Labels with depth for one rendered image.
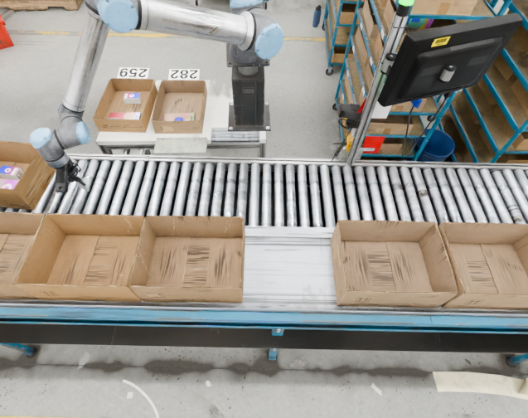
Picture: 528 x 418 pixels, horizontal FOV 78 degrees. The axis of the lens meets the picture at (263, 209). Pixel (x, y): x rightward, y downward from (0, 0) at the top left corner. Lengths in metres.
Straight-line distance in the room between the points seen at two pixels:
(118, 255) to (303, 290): 0.78
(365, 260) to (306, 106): 2.25
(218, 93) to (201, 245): 1.21
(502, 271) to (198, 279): 1.25
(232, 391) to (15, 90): 3.55
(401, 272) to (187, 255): 0.89
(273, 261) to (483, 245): 0.92
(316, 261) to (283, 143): 1.80
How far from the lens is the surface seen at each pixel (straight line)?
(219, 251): 1.41
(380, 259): 1.49
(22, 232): 1.76
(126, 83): 2.44
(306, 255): 1.42
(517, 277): 1.73
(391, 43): 1.51
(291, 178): 1.81
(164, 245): 1.47
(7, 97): 4.29
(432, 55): 1.44
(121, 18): 1.38
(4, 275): 1.70
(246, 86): 1.90
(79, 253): 1.59
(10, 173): 2.17
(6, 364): 2.63
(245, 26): 1.56
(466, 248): 1.68
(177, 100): 2.30
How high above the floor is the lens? 2.15
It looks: 56 degrees down
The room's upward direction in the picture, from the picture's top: 2 degrees clockwise
